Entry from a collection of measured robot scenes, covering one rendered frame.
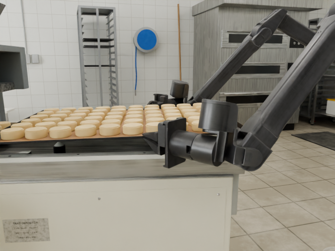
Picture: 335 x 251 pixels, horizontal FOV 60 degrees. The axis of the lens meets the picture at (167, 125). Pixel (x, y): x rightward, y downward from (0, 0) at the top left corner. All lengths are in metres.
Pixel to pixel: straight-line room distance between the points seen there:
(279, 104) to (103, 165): 0.43
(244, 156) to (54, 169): 0.46
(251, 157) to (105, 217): 0.41
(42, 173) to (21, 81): 0.55
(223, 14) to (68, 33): 2.35
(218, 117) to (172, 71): 4.59
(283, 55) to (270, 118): 4.30
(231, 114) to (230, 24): 3.87
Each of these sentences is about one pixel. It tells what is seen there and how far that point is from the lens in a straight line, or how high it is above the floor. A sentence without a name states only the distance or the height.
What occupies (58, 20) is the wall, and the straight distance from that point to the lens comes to 4.95.
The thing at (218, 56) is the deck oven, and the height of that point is 1.18.
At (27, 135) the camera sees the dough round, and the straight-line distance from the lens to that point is 0.74.
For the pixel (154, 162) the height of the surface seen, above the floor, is 0.88.
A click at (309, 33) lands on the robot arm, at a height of 1.23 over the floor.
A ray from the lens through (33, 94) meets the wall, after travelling 5.00.
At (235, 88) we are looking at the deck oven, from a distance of 4.47.
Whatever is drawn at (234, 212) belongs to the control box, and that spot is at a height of 0.71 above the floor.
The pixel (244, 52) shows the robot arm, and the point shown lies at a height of 1.16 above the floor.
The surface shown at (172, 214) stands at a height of 0.74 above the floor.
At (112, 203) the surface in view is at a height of 0.77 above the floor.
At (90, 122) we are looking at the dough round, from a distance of 0.78.
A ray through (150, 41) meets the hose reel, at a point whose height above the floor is 1.43.
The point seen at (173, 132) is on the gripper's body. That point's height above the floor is 0.98.
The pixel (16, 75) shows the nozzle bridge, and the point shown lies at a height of 1.07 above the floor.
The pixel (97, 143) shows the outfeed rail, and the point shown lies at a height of 0.85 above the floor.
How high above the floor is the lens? 1.13
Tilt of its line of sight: 13 degrees down
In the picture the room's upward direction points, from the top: straight up
